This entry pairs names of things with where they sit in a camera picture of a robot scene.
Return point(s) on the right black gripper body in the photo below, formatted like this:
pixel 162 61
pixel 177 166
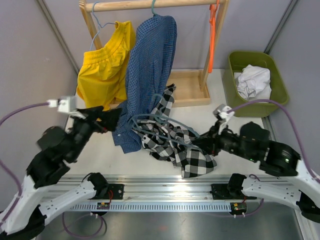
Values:
pixel 226 141

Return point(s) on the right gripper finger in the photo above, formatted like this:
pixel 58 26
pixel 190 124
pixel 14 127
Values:
pixel 205 144
pixel 208 136

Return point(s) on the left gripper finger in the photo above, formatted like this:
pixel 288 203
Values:
pixel 90 113
pixel 109 119

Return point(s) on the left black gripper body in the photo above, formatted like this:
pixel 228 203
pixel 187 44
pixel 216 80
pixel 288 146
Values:
pixel 87 127

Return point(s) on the black white checked shirt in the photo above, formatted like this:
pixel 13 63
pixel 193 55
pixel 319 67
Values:
pixel 171 142

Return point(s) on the grey blue hanger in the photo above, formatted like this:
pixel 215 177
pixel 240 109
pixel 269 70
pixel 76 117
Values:
pixel 162 119

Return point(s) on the orange hanger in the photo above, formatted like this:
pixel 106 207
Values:
pixel 212 21

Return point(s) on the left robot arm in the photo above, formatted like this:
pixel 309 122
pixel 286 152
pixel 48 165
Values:
pixel 27 216

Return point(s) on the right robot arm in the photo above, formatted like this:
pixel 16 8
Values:
pixel 275 159

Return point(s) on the blue checked shirt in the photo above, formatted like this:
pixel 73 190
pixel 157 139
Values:
pixel 148 70

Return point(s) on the teal hanger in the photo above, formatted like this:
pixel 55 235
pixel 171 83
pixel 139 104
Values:
pixel 153 8

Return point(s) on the yellow garment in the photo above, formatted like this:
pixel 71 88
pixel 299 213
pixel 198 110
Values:
pixel 102 76

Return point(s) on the wooden clothes rack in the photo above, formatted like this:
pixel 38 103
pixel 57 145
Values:
pixel 191 85

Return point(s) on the green plastic basket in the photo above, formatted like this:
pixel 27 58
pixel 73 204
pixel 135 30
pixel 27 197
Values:
pixel 236 61

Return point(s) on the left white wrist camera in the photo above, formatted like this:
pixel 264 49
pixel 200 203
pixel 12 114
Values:
pixel 66 105

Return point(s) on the aluminium mounting rail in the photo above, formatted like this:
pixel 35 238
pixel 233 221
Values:
pixel 159 188

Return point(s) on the white slotted cable duct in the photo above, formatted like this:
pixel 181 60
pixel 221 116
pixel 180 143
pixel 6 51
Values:
pixel 118 206

